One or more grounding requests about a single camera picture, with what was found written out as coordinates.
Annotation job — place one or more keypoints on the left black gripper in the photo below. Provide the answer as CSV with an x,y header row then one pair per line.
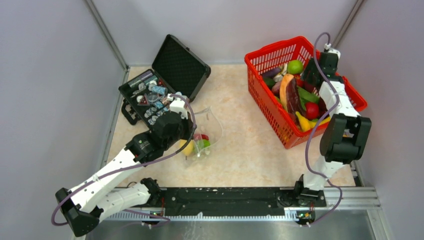
x,y
182,137

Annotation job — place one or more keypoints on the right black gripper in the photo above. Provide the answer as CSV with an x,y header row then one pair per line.
x,y
310,67

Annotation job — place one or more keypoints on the yellow lemon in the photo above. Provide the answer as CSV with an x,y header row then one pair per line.
x,y
189,149

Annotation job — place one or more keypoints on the red plastic basket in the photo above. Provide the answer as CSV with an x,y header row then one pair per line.
x,y
283,123

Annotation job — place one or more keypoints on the green starfruit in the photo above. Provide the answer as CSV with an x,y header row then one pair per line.
x,y
203,143

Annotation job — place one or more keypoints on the clear zip top bag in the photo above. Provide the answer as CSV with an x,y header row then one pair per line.
x,y
208,133

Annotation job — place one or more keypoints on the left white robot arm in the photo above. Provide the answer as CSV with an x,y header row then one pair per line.
x,y
89,203

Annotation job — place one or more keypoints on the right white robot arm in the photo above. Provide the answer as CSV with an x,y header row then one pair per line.
x,y
346,134

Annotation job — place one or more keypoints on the green apple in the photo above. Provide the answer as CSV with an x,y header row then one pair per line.
x,y
295,67

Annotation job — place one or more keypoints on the green leaf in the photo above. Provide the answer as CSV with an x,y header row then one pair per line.
x,y
308,96

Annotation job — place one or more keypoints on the dark purple eggplant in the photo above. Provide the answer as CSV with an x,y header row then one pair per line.
x,y
294,103

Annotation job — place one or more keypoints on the dark green avocado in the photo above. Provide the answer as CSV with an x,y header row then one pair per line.
x,y
269,82

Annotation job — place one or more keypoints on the black open case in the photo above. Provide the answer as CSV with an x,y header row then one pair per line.
x,y
175,69

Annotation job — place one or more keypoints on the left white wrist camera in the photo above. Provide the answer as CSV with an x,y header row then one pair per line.
x,y
178,106

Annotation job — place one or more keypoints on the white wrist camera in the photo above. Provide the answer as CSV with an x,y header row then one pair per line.
x,y
178,106
329,49

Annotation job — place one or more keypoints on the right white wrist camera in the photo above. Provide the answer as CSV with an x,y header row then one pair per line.
x,y
329,49

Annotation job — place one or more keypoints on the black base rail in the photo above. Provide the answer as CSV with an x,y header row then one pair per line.
x,y
228,201

